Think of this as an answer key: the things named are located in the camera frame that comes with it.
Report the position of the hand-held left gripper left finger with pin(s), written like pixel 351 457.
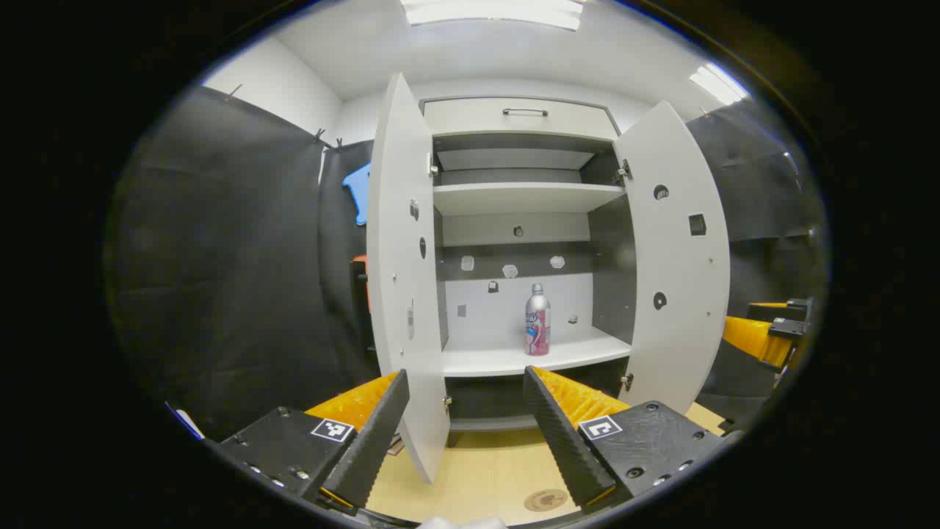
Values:
pixel 367 441

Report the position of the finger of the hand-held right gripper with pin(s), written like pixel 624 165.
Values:
pixel 756 339
pixel 800 304

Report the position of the grey cabinet drawer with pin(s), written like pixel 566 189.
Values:
pixel 470 117

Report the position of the long ceiling light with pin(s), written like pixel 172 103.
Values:
pixel 492 11

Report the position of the grey cabinet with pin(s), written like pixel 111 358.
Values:
pixel 514 198

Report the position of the silver bottle with pink label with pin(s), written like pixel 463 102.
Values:
pixel 537 323

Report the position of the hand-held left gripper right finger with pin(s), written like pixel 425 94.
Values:
pixel 562 441

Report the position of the grey cabinet door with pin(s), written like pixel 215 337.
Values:
pixel 675 257
pixel 400 257

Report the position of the black backdrop cloth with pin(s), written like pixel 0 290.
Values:
pixel 220 257

